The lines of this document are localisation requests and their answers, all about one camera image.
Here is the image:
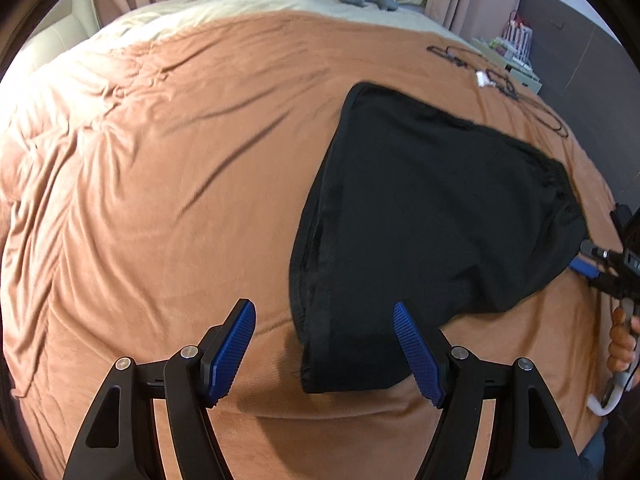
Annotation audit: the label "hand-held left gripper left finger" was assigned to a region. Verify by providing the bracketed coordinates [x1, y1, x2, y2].
[62, 299, 257, 480]

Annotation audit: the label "white looped cable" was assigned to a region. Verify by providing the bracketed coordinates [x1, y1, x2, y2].
[589, 370, 632, 418]

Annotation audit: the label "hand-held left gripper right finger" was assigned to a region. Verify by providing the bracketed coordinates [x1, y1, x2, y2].
[394, 301, 586, 480]

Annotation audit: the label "white bedside shelf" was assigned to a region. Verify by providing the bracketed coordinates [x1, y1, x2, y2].
[470, 36, 542, 95]

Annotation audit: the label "black cable on bed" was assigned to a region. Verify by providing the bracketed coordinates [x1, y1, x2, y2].
[426, 44, 570, 138]

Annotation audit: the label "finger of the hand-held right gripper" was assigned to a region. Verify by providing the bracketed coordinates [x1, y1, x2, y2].
[570, 257, 622, 291]
[580, 240, 623, 262]

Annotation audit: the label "black pants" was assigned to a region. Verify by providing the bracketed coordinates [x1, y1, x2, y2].
[289, 81, 590, 395]

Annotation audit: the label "person's right hand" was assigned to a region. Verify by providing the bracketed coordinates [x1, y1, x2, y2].
[606, 305, 640, 376]

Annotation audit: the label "orange-brown blanket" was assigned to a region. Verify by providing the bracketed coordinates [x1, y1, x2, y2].
[0, 10, 626, 480]

